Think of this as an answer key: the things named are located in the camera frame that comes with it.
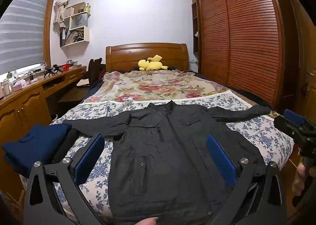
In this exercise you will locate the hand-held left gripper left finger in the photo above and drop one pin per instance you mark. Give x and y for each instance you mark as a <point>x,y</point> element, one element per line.
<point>91,158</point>

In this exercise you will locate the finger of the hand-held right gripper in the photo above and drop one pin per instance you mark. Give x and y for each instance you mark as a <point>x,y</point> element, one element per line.
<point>293,115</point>
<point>288,126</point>

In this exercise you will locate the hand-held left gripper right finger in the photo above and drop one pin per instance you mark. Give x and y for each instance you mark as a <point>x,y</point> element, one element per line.
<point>221,159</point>

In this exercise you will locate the black jacket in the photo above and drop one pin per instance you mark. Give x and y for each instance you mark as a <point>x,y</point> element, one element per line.
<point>167,155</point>

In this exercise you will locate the person's right forearm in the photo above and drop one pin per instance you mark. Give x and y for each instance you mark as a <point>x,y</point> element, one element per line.
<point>307,205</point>

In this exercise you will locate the person's right hand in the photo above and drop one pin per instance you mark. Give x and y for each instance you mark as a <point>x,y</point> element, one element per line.
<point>299,178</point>

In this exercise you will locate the person's left hand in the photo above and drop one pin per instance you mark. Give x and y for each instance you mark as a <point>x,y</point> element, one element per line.
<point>148,222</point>

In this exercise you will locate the folded navy blue garment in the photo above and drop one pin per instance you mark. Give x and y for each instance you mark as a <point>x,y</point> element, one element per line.
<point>32,146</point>

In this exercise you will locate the small white plush toy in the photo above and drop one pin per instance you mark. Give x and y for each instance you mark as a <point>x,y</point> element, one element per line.
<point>127,102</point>

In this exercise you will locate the wooden door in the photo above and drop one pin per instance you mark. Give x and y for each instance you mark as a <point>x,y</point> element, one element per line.
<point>306,42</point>

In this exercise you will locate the wooden desk with cabinets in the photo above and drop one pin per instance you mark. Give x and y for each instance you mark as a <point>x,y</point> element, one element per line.
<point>29,101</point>

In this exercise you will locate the dark brown chair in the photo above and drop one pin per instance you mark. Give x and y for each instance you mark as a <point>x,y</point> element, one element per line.
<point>95,72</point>

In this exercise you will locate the wooden louvred wardrobe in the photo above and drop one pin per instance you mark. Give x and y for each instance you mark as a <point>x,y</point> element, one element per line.
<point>246,42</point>

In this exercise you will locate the red basket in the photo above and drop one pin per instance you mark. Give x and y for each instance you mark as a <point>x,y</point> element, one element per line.
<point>65,67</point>

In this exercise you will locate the red floral blanket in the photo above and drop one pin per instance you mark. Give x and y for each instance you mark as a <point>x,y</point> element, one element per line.
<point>153,86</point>

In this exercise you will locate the black tripod-like device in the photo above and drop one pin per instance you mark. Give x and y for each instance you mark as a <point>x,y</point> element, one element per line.
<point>57,68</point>
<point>49,72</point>

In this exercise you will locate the pink tissue box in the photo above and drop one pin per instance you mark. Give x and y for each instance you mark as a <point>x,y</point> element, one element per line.
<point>19,85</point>

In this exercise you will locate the wooden bed headboard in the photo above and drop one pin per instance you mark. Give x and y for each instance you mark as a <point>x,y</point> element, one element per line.
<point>123,57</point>

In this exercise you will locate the yellow plush toy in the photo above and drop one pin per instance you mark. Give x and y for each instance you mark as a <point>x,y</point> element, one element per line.
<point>150,65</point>

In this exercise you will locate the pink bottle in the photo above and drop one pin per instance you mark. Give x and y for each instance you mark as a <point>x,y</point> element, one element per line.
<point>1,91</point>

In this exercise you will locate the small green plant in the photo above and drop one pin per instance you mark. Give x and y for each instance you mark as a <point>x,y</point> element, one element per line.
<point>9,74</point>

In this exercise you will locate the books with dark spines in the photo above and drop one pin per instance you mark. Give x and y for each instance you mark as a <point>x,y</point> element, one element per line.
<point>63,36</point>

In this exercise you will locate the grey striped window blind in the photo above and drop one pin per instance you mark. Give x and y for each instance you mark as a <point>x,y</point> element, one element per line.
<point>22,34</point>

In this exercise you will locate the beige hanging cloth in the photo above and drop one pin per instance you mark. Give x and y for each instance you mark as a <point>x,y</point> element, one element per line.
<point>61,5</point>

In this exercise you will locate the wooden window frame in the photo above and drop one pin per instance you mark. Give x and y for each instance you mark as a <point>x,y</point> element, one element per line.
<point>49,30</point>

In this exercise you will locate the white wall shelf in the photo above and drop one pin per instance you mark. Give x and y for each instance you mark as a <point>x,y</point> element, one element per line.
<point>74,20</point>

